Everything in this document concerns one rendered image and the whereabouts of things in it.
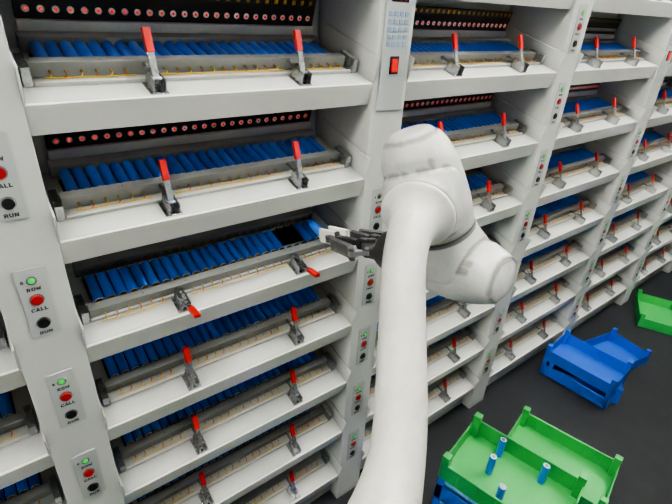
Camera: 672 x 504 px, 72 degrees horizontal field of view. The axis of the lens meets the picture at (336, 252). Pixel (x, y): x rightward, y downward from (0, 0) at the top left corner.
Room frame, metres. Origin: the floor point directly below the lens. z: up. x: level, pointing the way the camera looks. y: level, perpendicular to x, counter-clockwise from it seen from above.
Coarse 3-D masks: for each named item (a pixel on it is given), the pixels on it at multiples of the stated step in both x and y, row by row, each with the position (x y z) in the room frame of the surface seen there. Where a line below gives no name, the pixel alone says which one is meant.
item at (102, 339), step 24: (312, 216) 1.11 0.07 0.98; (336, 216) 1.06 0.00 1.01; (312, 264) 0.93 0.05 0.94; (336, 264) 0.95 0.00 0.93; (72, 288) 0.73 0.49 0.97; (216, 288) 0.80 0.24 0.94; (240, 288) 0.81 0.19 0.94; (264, 288) 0.83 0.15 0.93; (288, 288) 0.87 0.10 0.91; (144, 312) 0.71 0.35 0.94; (168, 312) 0.72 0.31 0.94; (216, 312) 0.77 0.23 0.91; (96, 336) 0.64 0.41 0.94; (120, 336) 0.65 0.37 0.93; (144, 336) 0.68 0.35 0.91
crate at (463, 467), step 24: (480, 432) 0.94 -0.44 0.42; (456, 456) 0.86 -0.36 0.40; (480, 456) 0.87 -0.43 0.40; (504, 456) 0.87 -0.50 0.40; (528, 456) 0.85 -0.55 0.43; (456, 480) 0.77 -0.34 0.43; (480, 480) 0.79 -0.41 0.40; (504, 480) 0.80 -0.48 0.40; (528, 480) 0.80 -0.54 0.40; (552, 480) 0.81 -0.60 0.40; (576, 480) 0.78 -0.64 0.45
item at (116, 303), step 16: (272, 256) 0.90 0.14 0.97; (288, 256) 0.92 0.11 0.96; (208, 272) 0.81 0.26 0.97; (224, 272) 0.82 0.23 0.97; (240, 272) 0.85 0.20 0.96; (144, 288) 0.74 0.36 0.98; (160, 288) 0.75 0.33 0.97; (208, 288) 0.79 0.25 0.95; (96, 304) 0.68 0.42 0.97; (112, 304) 0.69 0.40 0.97; (128, 304) 0.70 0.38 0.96
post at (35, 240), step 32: (0, 32) 0.61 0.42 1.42; (0, 64) 0.60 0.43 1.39; (0, 96) 0.60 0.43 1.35; (0, 128) 0.59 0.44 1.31; (32, 160) 0.61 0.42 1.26; (32, 192) 0.60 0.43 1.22; (0, 224) 0.57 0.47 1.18; (32, 224) 0.59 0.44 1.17; (0, 256) 0.56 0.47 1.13; (32, 256) 0.59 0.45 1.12; (0, 288) 0.56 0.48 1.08; (64, 288) 0.60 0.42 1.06; (64, 320) 0.60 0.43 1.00; (32, 352) 0.56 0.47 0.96; (64, 352) 0.59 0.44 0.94; (32, 384) 0.56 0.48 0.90; (96, 416) 0.60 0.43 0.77; (64, 448) 0.56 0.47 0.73; (96, 448) 0.59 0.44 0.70; (64, 480) 0.56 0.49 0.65
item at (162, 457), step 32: (320, 352) 1.07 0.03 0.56; (256, 384) 0.91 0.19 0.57; (288, 384) 0.93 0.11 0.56; (320, 384) 0.97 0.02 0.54; (192, 416) 0.75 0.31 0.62; (224, 416) 0.82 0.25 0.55; (256, 416) 0.84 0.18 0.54; (288, 416) 0.88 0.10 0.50; (128, 448) 0.69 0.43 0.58; (160, 448) 0.71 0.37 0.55; (192, 448) 0.73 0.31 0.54; (224, 448) 0.76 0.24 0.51; (128, 480) 0.64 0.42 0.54; (160, 480) 0.66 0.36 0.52
